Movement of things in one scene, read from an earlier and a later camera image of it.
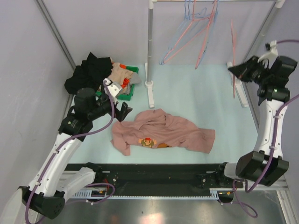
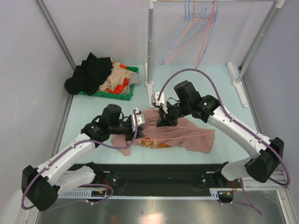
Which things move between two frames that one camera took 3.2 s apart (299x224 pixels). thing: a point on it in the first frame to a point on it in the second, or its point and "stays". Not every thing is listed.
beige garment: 118,73 stays
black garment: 90,73 stays
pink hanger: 206,34 stays
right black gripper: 243,70 to 166,119
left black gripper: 120,115 to 130,135
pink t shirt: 157,129 stays
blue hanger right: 210,32 stays
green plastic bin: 127,97 stays
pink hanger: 233,40 to 160,139
